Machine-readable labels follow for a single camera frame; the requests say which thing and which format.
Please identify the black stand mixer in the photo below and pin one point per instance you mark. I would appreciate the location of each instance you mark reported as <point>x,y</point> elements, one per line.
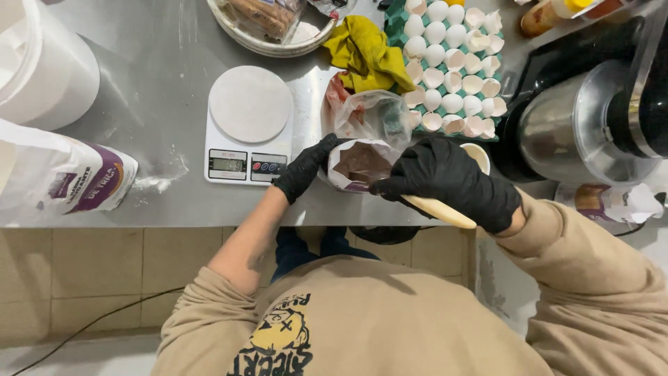
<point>650,94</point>

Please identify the white and purple flour bag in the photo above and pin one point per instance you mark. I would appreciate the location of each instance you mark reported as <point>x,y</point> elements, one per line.
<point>62,175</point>

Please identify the crumpled white purple bag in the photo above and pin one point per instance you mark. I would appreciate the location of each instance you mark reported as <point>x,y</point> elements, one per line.
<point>610,202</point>

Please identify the white digital kitchen scale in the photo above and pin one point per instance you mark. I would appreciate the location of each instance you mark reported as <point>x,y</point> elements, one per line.
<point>249,125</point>

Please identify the spilled white flour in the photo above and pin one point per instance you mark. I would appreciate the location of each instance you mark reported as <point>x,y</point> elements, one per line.
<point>159,180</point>

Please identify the small clear packet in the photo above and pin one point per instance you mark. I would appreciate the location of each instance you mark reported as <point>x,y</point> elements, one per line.
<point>331,6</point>

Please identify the clear plastic bag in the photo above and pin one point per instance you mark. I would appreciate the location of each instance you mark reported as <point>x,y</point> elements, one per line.
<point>375,117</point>

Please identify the person's right fingers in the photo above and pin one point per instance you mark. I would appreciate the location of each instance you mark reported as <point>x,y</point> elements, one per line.
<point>409,170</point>

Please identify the bottle with yellow cap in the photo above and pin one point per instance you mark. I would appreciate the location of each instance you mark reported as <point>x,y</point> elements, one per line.
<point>548,15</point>

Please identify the steel mixer bowl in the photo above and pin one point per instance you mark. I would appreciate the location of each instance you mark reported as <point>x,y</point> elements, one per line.
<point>553,130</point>

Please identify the white cocoa powder bag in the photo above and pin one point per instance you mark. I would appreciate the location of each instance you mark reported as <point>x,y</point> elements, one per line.
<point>360,164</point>

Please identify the group of empty eggshells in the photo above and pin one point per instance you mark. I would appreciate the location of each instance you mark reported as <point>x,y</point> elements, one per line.
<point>477,83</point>

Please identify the green egg tray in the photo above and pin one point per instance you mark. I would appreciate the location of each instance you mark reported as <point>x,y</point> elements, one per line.
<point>399,23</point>

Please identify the person's left hand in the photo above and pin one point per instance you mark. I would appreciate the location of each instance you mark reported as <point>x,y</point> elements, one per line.
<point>301,172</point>

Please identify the wooden spoon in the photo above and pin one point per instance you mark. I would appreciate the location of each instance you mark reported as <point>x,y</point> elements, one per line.
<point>443,211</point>

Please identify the white round bowl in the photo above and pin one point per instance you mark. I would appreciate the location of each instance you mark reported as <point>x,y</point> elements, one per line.
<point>308,39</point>

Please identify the beige printed sweatshirt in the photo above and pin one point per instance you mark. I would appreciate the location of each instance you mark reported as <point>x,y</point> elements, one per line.
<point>365,324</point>

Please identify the white cup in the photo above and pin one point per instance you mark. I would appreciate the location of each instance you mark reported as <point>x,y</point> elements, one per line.
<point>477,154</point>

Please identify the group of whole white eggs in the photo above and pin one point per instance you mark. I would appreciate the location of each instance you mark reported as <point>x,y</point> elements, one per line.
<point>436,34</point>

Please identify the red tinted plastic bag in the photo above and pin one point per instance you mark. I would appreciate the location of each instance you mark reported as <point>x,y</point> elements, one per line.
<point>336,96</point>

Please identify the person's left fingers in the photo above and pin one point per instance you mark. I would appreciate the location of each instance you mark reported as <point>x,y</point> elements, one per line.
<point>323,149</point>

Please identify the yellow cloth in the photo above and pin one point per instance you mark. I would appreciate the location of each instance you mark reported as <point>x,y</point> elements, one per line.
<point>368,52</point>

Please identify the dark blue jeans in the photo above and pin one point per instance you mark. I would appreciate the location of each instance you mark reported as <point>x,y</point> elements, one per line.
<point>292,253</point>

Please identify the clear bag of biscuits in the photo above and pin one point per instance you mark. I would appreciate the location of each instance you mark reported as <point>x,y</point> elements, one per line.
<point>261,15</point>

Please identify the person's right hand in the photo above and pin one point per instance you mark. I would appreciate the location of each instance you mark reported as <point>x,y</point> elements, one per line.
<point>459,188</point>

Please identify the black bin under table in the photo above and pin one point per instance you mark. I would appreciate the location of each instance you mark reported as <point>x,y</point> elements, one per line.
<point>383,235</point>

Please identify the white plastic bucket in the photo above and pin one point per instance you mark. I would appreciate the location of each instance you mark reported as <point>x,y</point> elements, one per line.
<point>41,68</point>

